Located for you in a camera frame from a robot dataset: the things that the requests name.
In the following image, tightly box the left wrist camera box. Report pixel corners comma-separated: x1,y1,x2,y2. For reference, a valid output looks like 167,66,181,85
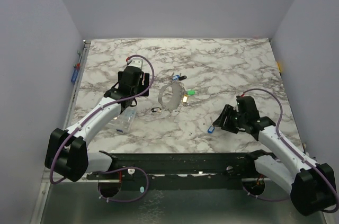
127,58,143,70

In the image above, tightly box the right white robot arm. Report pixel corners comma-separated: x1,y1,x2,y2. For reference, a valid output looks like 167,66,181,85
212,96,338,216

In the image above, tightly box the black key ring tag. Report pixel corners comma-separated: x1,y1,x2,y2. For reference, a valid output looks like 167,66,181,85
151,107,163,113

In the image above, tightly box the steel key organizer plate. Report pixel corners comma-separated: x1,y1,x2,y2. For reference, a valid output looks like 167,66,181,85
158,81,185,111

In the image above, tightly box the blue red wall clamp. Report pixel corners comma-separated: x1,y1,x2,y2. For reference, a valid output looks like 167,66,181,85
70,51,82,84

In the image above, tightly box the yellow tag key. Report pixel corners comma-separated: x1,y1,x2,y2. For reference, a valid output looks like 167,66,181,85
182,95,188,106

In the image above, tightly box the clear plastic parts box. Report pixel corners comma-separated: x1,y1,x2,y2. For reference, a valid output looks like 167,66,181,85
106,107,137,133

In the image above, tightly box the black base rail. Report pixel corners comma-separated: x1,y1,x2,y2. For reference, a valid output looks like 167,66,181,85
87,151,276,191

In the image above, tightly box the black tag key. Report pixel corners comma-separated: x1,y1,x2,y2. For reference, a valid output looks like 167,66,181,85
178,76,187,81

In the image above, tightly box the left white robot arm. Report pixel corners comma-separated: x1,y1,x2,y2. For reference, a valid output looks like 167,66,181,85
44,64,155,184

